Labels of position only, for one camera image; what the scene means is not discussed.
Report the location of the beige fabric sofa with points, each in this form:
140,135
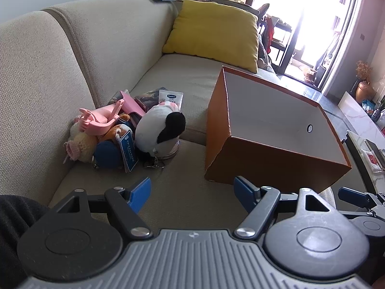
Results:
79,55

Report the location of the printed picture card box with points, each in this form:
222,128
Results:
149,99

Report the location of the white marble tv cabinet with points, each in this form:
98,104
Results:
361,122

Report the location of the copper vase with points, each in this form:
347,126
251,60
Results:
364,91

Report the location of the black trouser leg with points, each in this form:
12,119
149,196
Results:
18,214

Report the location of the yellow cushion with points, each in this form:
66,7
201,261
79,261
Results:
214,31

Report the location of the white black plush penguin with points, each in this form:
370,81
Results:
159,129

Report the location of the brown plush toy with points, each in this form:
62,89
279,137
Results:
119,129

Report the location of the blue plush keychain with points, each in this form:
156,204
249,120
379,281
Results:
107,155

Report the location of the cream knitted plush doll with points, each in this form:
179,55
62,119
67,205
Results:
80,146

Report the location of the pink plastic toy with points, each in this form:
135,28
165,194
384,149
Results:
99,121

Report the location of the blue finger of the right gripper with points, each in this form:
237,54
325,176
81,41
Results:
357,198

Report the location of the black dining chair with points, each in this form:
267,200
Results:
277,35

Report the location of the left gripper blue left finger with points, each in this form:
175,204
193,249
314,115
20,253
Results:
123,206

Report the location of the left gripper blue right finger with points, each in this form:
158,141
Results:
259,202

